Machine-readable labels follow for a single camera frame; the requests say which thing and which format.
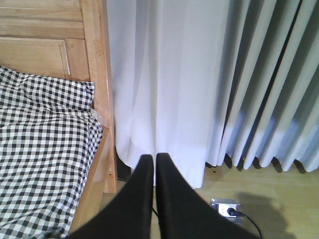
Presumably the black white checkered bedding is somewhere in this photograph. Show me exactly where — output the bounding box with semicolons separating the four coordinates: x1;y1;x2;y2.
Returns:
0;67;103;239

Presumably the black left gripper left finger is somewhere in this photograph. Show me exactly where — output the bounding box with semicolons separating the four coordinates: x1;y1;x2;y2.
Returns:
68;154;153;239

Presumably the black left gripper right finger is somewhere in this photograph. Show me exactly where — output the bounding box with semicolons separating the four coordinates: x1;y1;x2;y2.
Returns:
156;153;256;239

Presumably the floor outlet box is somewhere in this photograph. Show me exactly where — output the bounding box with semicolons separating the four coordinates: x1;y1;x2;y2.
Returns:
210;198;240;219

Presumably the wooden bed frame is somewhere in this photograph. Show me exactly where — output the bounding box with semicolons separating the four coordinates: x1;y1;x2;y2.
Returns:
0;0;117;231

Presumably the white sheer curtain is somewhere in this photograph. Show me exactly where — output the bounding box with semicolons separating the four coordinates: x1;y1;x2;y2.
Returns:
106;0;240;189

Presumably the black outlet power cord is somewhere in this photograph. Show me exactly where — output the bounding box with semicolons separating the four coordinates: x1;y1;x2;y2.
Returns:
228;208;263;239

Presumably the grey pleated curtain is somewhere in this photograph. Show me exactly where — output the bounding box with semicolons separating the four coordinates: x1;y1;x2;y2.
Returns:
207;0;319;172

